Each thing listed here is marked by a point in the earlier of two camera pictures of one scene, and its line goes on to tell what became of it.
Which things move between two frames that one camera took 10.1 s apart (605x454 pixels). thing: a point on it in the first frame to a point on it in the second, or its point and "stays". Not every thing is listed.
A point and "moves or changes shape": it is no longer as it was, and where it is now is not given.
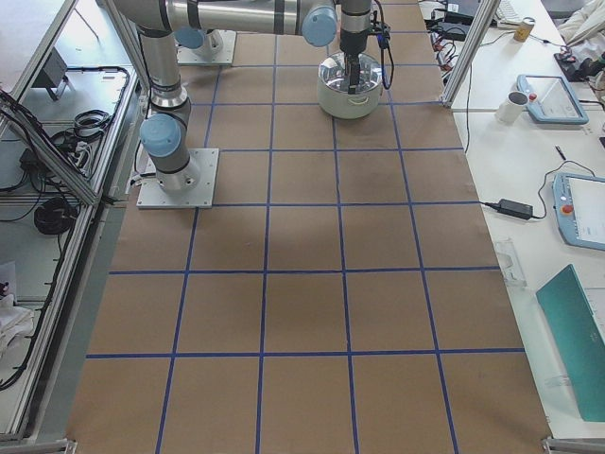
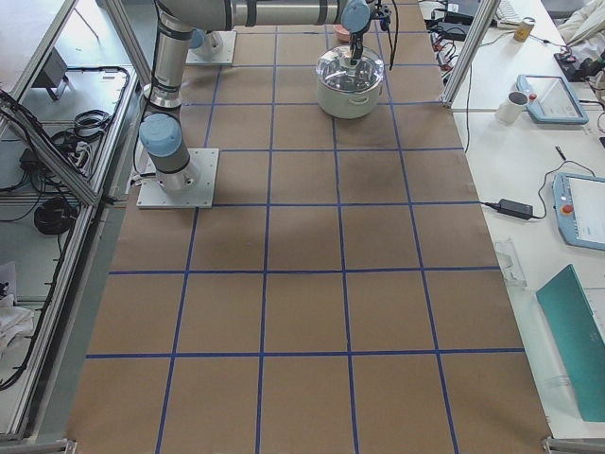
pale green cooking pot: (342, 105) moves or changes shape
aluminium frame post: (473, 43) stays
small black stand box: (52, 77) stays
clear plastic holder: (511, 267) stays
